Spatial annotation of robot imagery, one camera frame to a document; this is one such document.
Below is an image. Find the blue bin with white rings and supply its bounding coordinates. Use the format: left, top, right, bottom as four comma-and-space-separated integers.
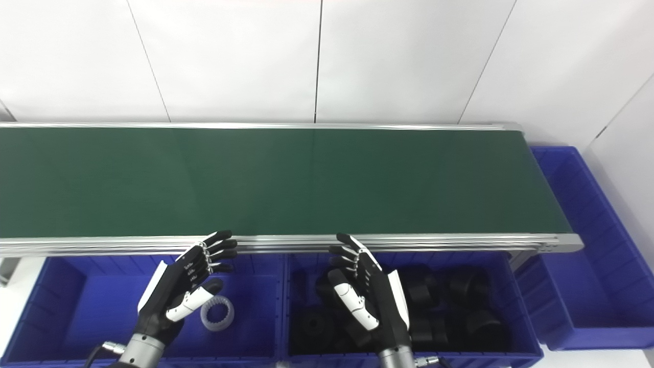
0, 254, 287, 368

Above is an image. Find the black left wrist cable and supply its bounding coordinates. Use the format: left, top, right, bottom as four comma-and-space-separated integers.
84, 342, 126, 368

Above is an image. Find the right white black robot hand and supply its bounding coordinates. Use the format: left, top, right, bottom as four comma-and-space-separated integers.
327, 233, 412, 354

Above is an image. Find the green conveyor belt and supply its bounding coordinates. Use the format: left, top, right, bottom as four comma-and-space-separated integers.
0, 128, 572, 239
0, 122, 584, 259

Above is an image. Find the aluminium conveyor leg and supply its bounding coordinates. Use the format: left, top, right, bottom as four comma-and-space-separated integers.
0, 257, 22, 285
508, 250, 538, 272

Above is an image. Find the empty blue bin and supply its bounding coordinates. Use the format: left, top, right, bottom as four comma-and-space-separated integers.
513, 146, 654, 351

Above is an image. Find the white toothed plastic ring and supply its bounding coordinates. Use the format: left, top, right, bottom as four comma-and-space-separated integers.
200, 295, 236, 332

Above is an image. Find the blue bin with black parts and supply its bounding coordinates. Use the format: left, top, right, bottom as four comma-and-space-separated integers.
280, 251, 545, 368

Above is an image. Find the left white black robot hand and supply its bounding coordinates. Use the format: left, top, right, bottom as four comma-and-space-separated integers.
137, 230, 239, 342

